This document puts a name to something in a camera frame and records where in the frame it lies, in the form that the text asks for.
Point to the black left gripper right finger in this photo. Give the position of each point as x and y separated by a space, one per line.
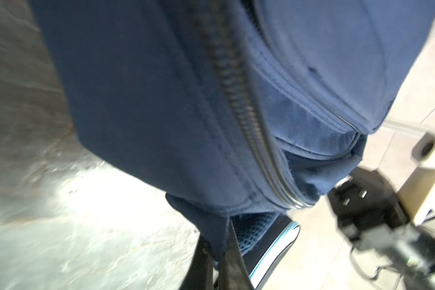
233 274

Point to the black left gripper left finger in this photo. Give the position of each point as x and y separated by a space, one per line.
200 272

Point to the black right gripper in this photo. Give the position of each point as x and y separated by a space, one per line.
371 216

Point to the navy blue student backpack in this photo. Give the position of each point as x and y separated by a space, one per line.
233 108

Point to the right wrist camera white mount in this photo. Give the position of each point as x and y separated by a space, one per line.
417 195

